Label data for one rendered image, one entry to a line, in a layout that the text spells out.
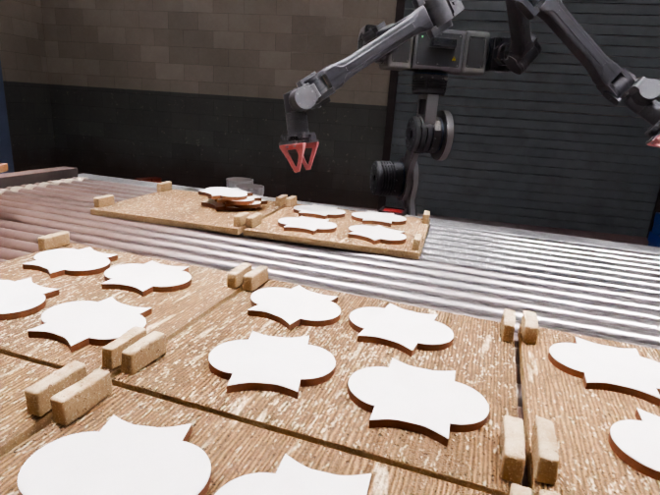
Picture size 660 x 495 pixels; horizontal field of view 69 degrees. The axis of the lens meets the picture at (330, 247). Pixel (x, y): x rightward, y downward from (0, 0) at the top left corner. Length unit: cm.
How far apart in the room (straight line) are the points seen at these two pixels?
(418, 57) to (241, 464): 171
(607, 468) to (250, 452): 31
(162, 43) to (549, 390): 659
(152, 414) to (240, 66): 605
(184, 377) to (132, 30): 671
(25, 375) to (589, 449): 57
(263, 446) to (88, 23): 720
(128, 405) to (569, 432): 43
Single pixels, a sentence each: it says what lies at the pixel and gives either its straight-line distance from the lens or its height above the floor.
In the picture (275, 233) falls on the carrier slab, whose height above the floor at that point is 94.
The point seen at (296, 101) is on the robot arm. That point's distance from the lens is 123.
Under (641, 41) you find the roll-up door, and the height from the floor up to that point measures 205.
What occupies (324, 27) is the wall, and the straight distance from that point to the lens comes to 617.
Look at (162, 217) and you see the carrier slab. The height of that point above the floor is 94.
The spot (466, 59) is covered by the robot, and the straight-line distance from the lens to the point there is 203.
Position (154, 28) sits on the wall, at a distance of 698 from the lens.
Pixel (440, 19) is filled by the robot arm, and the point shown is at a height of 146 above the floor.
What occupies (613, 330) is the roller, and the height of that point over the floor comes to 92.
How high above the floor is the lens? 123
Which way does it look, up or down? 17 degrees down
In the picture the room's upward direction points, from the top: 4 degrees clockwise
